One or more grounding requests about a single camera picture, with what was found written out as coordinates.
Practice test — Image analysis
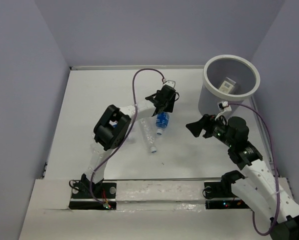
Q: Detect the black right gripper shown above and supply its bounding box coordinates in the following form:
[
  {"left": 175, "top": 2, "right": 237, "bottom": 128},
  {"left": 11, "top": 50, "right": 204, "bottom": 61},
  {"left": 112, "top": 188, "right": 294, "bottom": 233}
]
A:
[{"left": 184, "top": 112, "right": 235, "bottom": 148}]

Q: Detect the blue label plastic bottle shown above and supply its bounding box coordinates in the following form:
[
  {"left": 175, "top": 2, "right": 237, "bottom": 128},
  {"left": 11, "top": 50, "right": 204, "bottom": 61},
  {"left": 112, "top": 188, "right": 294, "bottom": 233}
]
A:
[{"left": 155, "top": 112, "right": 170, "bottom": 136}]

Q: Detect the clear plastic bottle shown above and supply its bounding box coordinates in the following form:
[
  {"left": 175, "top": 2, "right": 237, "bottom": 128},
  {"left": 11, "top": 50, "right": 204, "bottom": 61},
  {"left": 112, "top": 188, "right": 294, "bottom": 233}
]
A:
[{"left": 139, "top": 118, "right": 157, "bottom": 154}]

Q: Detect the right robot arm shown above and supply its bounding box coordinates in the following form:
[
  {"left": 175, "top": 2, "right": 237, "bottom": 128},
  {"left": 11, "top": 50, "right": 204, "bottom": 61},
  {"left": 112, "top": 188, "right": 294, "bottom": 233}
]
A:
[{"left": 186, "top": 114, "right": 299, "bottom": 240}]

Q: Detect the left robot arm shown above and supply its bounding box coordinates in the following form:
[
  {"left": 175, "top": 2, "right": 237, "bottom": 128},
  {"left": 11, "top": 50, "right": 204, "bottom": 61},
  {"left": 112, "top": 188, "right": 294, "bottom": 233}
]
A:
[{"left": 80, "top": 80, "right": 177, "bottom": 198}]

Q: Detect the grey round bin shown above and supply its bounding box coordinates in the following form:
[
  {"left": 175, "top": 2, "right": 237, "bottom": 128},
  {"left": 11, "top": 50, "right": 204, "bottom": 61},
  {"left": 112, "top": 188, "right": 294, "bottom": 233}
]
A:
[{"left": 198, "top": 54, "right": 261, "bottom": 115}]

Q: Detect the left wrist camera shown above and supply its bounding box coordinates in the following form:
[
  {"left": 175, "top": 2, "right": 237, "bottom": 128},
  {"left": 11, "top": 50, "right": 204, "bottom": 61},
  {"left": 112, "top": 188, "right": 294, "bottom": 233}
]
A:
[{"left": 163, "top": 80, "right": 176, "bottom": 88}]

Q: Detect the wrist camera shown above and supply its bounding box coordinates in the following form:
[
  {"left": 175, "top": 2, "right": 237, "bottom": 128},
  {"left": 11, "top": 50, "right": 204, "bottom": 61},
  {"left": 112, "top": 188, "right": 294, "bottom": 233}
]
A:
[
  {"left": 163, "top": 80, "right": 176, "bottom": 88},
  {"left": 217, "top": 101, "right": 232, "bottom": 112}
]

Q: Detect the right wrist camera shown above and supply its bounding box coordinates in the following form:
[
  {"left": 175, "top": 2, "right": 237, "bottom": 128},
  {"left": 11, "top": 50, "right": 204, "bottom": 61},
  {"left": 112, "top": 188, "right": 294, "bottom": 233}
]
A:
[{"left": 217, "top": 101, "right": 232, "bottom": 112}]

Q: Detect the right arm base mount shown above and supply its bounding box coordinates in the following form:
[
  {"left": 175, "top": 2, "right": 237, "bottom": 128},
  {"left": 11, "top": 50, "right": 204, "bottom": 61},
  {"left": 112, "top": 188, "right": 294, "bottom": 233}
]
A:
[{"left": 202, "top": 170, "right": 249, "bottom": 210}]

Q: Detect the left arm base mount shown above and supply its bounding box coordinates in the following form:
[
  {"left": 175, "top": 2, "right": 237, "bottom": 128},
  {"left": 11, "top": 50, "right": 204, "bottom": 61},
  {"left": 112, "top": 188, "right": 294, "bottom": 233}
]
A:
[{"left": 68, "top": 180, "right": 117, "bottom": 211}]

